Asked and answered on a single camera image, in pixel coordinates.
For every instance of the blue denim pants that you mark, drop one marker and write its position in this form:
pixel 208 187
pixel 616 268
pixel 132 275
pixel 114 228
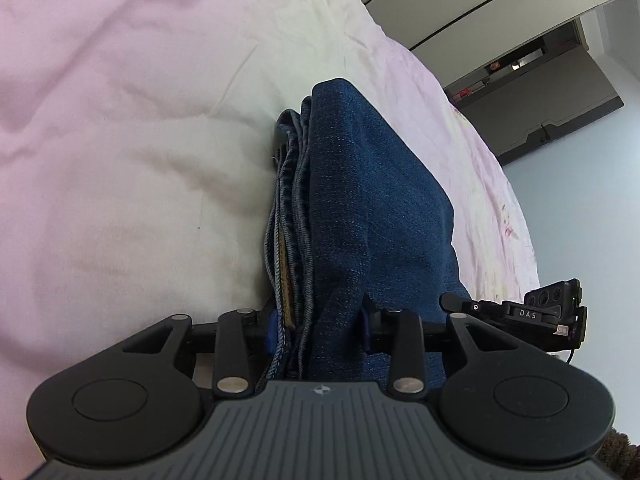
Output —
pixel 360 200

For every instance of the grey door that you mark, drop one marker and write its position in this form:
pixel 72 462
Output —
pixel 550 95

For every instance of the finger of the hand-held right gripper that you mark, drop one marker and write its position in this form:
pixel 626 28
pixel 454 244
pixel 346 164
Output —
pixel 472 305

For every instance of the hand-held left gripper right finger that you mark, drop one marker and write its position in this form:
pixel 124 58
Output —
pixel 364 330

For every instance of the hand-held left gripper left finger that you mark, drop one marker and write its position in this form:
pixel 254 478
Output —
pixel 272 331

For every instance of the dark brown fuzzy cloth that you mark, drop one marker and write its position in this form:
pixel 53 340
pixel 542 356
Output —
pixel 622 455

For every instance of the pink floral bedsheet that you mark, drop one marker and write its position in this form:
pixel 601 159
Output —
pixel 125 135

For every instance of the kitchen shelf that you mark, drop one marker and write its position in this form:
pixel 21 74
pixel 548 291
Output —
pixel 520 60

